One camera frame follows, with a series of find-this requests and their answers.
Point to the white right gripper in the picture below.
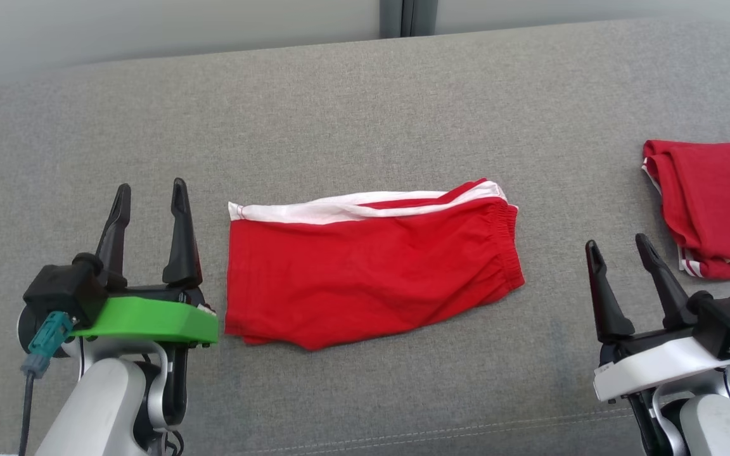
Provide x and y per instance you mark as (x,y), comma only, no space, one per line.
(656,364)

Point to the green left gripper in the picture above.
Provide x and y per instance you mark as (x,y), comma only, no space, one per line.
(149,320)

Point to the red t-shirt with white sleeves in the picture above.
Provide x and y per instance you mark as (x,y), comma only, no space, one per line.
(720,202)

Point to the red shorts with white stripe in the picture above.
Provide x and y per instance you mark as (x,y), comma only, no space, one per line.
(365,278)

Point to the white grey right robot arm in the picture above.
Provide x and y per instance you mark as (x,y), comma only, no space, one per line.
(713,424)

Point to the grey fabric sofa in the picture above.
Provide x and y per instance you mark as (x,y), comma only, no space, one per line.
(365,114)

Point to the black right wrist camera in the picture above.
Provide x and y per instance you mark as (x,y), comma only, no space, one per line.
(729,323)

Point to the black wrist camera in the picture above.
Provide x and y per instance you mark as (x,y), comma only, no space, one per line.
(61,288)
(729,323)

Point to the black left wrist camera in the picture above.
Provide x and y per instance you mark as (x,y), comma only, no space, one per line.
(61,288)

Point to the grey metal partition post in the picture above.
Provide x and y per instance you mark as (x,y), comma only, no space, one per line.
(406,18)

